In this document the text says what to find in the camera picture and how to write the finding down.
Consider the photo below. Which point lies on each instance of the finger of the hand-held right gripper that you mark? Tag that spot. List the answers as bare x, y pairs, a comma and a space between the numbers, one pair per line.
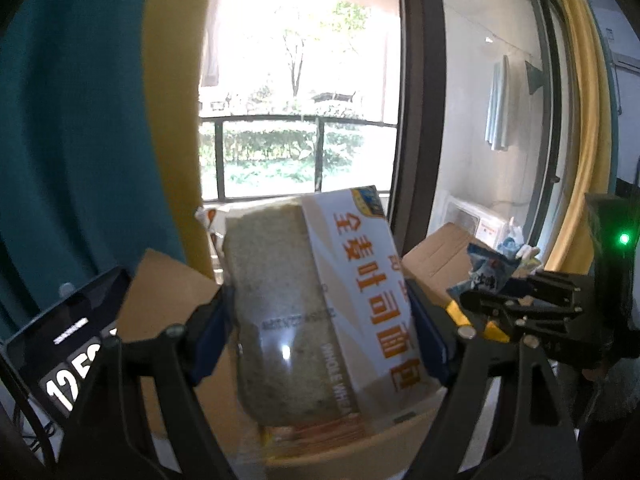
550, 332
530, 295

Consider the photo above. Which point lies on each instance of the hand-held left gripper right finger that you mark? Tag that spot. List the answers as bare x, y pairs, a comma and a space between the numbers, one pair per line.
430, 330

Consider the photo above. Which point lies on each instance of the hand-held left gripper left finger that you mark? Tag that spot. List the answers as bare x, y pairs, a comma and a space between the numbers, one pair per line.
212, 340

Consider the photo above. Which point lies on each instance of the yellow and black snack packet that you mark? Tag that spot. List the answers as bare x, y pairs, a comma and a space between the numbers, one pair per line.
452, 310

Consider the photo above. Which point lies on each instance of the blue and white snack packet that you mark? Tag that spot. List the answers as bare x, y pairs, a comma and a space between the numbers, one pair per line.
487, 270

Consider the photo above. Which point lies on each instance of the brown cardboard box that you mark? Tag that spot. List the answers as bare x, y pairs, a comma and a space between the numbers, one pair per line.
165, 300

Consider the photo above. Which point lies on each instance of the whole wheat toast bread packet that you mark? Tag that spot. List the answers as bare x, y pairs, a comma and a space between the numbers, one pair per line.
300, 310

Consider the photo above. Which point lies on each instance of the white box with red label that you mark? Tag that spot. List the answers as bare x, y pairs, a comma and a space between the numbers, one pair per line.
475, 220

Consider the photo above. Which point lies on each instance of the black tablet with clock display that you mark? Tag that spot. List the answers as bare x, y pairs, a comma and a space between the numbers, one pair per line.
75, 320

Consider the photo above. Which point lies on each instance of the yellow curtain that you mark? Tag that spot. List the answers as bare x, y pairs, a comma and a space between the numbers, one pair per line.
175, 110
585, 110

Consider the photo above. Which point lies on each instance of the hanging pale towel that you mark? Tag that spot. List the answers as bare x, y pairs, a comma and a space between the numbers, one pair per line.
497, 105

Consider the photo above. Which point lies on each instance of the black balcony railing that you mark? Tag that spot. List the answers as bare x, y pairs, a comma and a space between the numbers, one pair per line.
318, 155

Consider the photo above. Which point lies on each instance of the white air conditioner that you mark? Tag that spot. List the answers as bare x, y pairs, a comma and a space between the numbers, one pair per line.
627, 60

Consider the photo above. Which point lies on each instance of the teal curtain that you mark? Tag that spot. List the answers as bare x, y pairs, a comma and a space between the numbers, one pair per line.
75, 135

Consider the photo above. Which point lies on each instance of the dark window frame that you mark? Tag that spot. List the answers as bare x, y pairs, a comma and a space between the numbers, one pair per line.
422, 110

